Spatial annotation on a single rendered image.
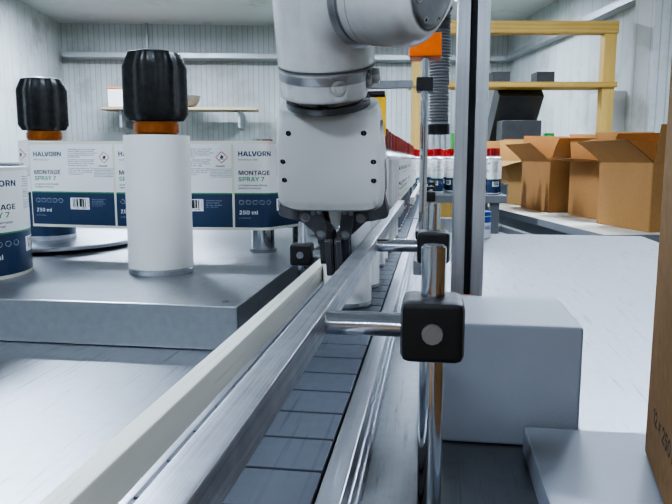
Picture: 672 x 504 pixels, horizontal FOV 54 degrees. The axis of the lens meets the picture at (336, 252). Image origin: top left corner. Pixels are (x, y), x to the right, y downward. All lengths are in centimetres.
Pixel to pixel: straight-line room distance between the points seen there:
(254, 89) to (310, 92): 877
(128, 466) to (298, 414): 14
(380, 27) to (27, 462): 39
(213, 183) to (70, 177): 26
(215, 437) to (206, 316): 55
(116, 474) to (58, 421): 29
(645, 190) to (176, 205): 195
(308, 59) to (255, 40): 887
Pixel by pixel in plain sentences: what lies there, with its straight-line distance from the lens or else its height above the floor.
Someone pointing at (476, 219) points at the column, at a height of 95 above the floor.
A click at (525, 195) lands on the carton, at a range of 358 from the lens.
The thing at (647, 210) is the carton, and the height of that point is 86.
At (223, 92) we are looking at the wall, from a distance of 936.
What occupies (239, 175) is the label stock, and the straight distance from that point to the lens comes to 111.
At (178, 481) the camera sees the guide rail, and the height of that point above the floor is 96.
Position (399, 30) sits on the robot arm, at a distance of 50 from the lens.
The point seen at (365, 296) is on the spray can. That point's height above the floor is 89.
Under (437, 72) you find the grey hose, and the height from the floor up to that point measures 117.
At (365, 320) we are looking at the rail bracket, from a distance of 32.
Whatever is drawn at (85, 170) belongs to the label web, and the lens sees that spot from 121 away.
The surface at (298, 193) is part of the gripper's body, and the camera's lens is 62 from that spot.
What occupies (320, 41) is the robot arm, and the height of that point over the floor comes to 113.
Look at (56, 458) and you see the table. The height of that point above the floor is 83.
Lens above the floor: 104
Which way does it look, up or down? 8 degrees down
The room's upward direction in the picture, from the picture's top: straight up
